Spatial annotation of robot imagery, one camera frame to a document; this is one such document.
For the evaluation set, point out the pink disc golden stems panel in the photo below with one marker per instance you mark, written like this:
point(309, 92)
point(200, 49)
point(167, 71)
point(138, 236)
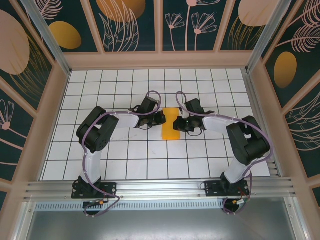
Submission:
point(15, 50)

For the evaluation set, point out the golden oval dark wall panel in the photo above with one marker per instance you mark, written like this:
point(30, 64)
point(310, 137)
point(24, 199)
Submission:
point(65, 35)

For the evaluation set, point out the pale disc dark wall panel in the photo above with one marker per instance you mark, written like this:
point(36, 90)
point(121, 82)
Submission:
point(250, 15)

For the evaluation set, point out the feather leaves dark wall panel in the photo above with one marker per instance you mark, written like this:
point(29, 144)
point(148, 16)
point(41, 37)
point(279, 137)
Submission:
point(120, 25)

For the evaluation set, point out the aluminium front rail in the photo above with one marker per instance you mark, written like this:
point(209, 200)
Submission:
point(160, 187)

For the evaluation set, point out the single flower dark wall panel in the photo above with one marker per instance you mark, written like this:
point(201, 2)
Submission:
point(12, 125)

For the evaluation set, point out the golden oval fern wall panel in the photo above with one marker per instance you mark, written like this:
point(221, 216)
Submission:
point(285, 70)

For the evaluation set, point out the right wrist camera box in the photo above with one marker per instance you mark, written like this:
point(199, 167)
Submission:
point(184, 113)

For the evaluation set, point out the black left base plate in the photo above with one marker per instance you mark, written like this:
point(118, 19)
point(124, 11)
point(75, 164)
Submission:
point(110, 190)

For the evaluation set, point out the aluminium side rail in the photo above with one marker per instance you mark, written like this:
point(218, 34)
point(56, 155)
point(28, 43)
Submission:
point(257, 112)

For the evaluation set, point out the grey metal sheet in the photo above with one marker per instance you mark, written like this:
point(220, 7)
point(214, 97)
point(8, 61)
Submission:
point(160, 225)

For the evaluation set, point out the small circuit board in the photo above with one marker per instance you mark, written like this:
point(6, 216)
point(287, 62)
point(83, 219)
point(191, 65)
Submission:
point(95, 203)
point(241, 202)

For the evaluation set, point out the pink flowers dark wall panel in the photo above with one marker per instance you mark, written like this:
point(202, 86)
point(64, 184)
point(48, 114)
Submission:
point(195, 25)

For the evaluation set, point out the pink leaf outline wall panel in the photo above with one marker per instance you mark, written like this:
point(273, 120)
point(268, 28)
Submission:
point(305, 130)

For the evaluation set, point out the yellow cloth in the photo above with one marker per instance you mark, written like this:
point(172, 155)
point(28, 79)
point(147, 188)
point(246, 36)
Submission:
point(170, 130)

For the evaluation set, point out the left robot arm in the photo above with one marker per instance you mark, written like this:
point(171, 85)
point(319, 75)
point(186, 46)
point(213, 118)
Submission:
point(93, 162)

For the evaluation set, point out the aluminium corner post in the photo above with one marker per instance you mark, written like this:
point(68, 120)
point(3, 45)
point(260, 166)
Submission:
point(265, 32)
point(47, 35)

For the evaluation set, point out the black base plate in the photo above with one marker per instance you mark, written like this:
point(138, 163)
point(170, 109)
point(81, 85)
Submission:
point(110, 190)
point(212, 190)

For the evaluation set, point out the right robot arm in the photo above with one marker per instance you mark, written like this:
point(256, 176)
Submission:
point(237, 170)

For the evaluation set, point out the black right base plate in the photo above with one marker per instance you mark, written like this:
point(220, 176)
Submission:
point(212, 190)

